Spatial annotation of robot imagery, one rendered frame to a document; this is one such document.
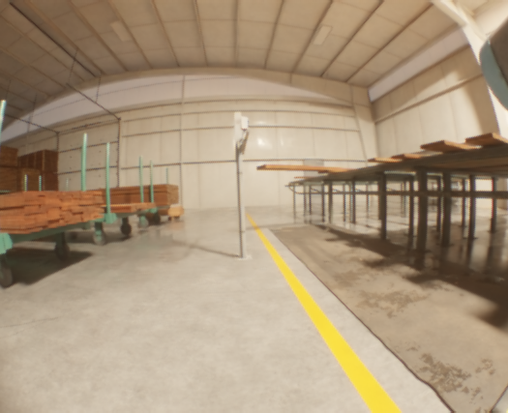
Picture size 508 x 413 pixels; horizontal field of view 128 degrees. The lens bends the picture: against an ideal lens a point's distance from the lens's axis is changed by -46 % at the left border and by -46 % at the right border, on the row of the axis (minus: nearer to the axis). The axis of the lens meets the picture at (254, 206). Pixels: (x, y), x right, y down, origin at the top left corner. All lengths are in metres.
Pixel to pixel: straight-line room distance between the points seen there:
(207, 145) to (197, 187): 1.96
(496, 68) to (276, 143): 10.58
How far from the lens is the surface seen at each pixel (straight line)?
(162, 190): 4.35
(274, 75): 11.88
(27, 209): 1.58
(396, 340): 0.97
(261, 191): 10.35
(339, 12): 8.93
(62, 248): 2.55
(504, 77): 0.35
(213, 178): 10.34
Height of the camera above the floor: 0.57
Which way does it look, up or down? 3 degrees down
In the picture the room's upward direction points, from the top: 2 degrees counter-clockwise
